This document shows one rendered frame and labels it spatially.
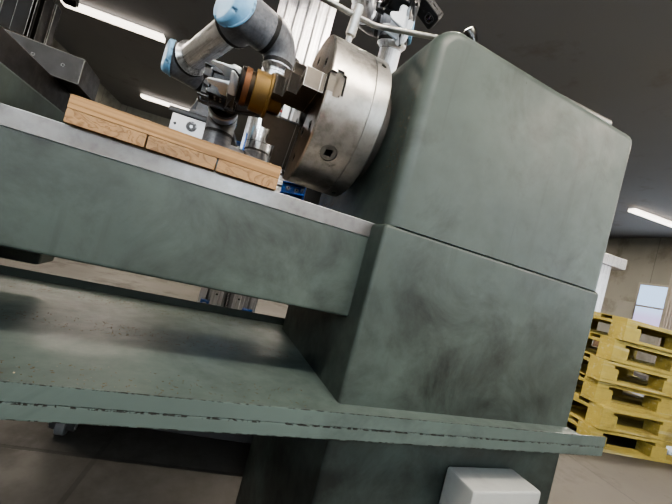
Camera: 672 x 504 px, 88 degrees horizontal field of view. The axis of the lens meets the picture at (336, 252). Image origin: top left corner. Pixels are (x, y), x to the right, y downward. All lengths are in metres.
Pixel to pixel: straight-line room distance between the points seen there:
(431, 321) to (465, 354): 0.11
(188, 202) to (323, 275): 0.26
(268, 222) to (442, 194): 0.32
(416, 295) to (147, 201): 0.48
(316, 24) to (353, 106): 1.20
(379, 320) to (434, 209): 0.23
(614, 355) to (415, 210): 2.55
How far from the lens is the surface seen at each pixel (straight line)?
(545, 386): 0.96
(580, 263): 0.97
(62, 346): 0.70
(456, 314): 0.73
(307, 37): 1.83
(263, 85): 0.78
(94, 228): 0.61
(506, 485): 0.88
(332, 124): 0.68
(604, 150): 1.03
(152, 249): 0.60
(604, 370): 3.06
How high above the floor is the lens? 0.78
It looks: 1 degrees up
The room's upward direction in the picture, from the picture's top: 15 degrees clockwise
